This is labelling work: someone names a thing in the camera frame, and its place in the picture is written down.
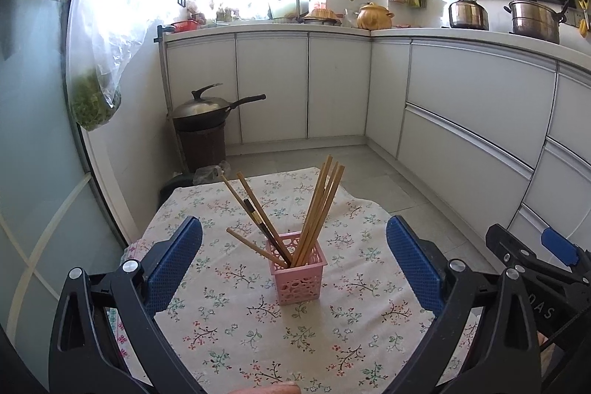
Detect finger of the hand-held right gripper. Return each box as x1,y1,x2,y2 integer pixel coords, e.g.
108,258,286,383
541,227,591,272
486,224,591,288

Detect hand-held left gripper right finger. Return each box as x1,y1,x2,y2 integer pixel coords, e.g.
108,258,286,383
387,215,541,394

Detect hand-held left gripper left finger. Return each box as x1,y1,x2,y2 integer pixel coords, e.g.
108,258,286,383
48,216,204,394

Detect bunch of wooden chopsticks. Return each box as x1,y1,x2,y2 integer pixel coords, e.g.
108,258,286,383
221,154,346,270

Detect pink plastic chopstick holder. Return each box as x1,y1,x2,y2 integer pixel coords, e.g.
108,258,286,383
265,232,328,306

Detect person's left hand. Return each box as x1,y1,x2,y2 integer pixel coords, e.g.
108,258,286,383
233,381,302,394

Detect dark bag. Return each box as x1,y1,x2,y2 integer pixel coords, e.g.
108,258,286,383
159,175,197,210

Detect floral tablecloth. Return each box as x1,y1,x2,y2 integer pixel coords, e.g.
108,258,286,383
108,167,483,394

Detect crumpled clear plastic bag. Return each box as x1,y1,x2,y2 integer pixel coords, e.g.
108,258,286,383
193,161,232,186

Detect brown woven bin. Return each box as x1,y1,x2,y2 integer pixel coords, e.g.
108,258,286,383
178,124,227,173

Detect black wok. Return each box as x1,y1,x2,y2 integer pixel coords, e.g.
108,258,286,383
172,94,267,131

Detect row of white cabinet fronts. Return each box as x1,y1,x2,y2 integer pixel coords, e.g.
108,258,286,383
165,31,591,247

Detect steel wok lid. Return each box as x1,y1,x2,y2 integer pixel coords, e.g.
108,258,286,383
173,83,229,118

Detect plastic bag of greens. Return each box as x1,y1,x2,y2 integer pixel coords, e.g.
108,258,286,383
68,0,134,131

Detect white kitchen countertop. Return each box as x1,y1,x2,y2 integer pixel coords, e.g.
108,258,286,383
164,22,591,76

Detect yellow scissors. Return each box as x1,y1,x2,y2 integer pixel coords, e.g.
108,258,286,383
575,0,591,37

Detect steel stockpot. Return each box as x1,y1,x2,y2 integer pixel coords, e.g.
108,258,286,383
503,0,568,44

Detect steel kettle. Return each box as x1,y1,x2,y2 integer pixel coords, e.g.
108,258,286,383
448,0,489,30

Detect yellow clay pot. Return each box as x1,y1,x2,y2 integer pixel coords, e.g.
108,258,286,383
356,3,395,30

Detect row of small jars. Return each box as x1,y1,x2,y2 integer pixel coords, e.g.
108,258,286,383
210,4,243,23

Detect woven brown basket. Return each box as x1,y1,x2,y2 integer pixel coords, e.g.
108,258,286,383
305,6,342,25

